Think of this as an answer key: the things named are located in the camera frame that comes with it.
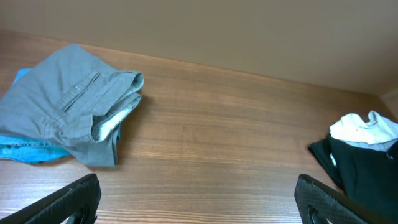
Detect black t-shirt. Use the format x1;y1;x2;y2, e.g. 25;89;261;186
308;136;397;222

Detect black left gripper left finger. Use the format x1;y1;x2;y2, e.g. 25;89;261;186
1;174;101;224

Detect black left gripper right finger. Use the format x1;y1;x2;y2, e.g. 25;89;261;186
294;174;395;224

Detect grey cotton shorts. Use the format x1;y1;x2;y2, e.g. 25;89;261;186
1;44;144;167

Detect folded blue denim shorts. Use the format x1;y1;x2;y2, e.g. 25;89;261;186
0;68;122;166

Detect grey striped garment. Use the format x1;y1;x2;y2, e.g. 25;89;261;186
343;139;397;152

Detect white garment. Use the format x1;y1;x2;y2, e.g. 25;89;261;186
329;111;397;144

